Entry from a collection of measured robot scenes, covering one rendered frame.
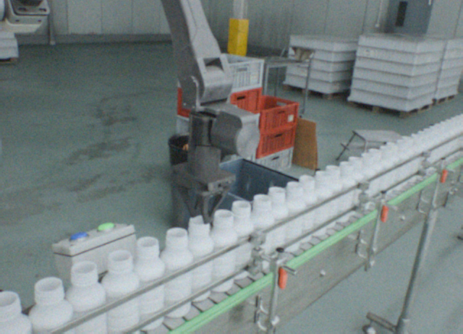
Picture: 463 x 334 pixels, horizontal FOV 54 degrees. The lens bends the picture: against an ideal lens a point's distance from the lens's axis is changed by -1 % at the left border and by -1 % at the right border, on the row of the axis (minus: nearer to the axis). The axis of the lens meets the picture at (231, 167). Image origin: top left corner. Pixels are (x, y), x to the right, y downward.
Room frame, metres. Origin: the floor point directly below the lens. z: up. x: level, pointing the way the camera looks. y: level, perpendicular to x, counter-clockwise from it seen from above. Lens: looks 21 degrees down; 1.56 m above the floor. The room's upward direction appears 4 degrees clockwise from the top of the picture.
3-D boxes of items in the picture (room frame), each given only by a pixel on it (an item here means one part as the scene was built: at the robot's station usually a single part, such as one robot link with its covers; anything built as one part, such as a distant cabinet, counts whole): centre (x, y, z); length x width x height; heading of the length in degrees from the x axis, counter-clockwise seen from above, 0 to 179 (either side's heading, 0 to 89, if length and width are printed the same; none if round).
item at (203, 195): (0.75, 0.05, 1.22); 0.07 x 0.07 x 0.09; 48
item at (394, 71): (7.66, -2.61, 0.59); 1.24 x 1.03 x 1.17; 141
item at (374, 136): (4.40, -1.40, 0.21); 0.61 x 0.47 x 0.41; 12
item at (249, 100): (3.60, 0.13, 0.78); 0.61 x 0.41 x 0.22; 145
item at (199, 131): (0.75, 0.05, 1.35); 0.07 x 0.06 x 0.07; 49
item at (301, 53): (6.35, -0.84, 0.85); 0.36 x 0.12 x 0.27; 48
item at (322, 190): (1.06, -0.23, 1.08); 0.06 x 0.06 x 0.17
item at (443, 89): (8.91, -3.59, 0.59); 1.25 x 1.03 x 1.17; 140
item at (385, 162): (1.33, -0.47, 1.08); 0.06 x 0.06 x 0.17
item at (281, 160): (4.18, -0.26, 0.11); 0.61 x 0.41 x 0.22; 141
